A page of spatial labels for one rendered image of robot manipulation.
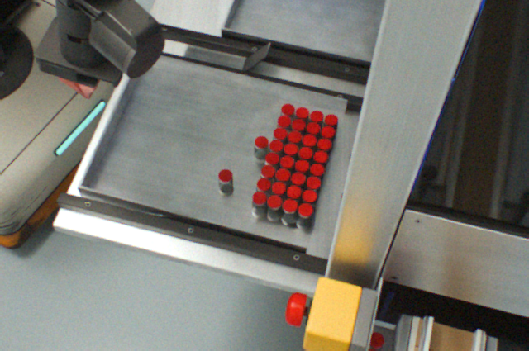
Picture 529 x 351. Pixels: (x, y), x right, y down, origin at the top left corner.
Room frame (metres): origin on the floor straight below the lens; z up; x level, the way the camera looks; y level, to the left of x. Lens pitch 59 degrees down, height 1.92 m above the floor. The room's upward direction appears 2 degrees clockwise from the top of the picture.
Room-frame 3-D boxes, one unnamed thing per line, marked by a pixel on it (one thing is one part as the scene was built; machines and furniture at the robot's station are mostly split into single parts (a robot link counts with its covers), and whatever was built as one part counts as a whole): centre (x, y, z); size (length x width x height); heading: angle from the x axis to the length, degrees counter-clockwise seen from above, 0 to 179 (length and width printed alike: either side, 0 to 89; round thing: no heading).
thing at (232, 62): (0.79, 0.07, 0.91); 0.14 x 0.03 x 0.06; 77
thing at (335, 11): (0.92, -0.12, 0.90); 0.34 x 0.26 x 0.04; 77
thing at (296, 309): (0.33, -0.05, 0.99); 0.04 x 0.04 x 0.04; 77
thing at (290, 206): (0.58, -0.06, 0.90); 0.18 x 0.02 x 0.05; 166
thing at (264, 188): (0.60, -0.01, 0.90); 0.18 x 0.02 x 0.05; 166
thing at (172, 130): (0.62, 0.07, 0.90); 0.34 x 0.26 x 0.04; 76
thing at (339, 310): (0.32, -0.10, 0.99); 0.08 x 0.07 x 0.07; 77
